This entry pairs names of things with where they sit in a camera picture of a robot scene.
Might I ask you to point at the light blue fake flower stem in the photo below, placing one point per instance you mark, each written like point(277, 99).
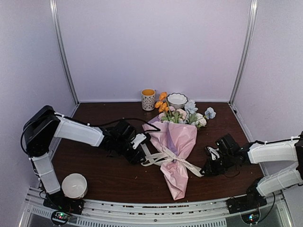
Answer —
point(192, 114)

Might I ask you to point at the pink purple wrapping paper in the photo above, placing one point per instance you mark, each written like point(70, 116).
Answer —
point(180, 139)

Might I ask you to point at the aluminium front rail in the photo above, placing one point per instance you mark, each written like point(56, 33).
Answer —
point(213, 213)

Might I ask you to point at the right aluminium frame post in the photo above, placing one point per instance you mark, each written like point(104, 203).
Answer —
point(245, 51)

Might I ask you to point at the pink fake flower stem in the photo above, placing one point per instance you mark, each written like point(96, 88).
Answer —
point(178, 116)

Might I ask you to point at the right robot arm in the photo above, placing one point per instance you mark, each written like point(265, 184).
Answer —
point(229, 153)

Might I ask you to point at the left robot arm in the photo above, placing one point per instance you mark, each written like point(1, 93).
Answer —
point(46, 125)

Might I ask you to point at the white round cup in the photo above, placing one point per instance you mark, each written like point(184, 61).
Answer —
point(75, 186)

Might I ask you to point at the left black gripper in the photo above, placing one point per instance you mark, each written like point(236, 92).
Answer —
point(133, 159)

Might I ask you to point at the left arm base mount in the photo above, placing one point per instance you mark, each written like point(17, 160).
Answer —
point(63, 212)

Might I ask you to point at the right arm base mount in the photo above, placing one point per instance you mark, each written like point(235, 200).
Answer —
point(248, 209)

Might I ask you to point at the beige ribbon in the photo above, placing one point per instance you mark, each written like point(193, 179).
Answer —
point(167, 156)

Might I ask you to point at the patterned mug with orange inside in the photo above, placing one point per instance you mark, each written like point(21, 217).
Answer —
point(148, 99)

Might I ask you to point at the white scalloped bowl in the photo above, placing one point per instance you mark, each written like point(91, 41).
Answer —
point(177, 100)

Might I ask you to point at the left aluminium frame post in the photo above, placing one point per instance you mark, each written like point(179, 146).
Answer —
point(62, 52)

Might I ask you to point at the orange fake flower stem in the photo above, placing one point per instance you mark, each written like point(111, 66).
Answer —
point(163, 107)

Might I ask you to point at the aluminium frame post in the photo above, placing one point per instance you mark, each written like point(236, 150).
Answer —
point(245, 51)
point(62, 52)

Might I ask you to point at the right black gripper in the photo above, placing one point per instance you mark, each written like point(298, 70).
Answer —
point(211, 170)

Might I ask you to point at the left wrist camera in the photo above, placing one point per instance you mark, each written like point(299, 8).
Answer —
point(140, 138)

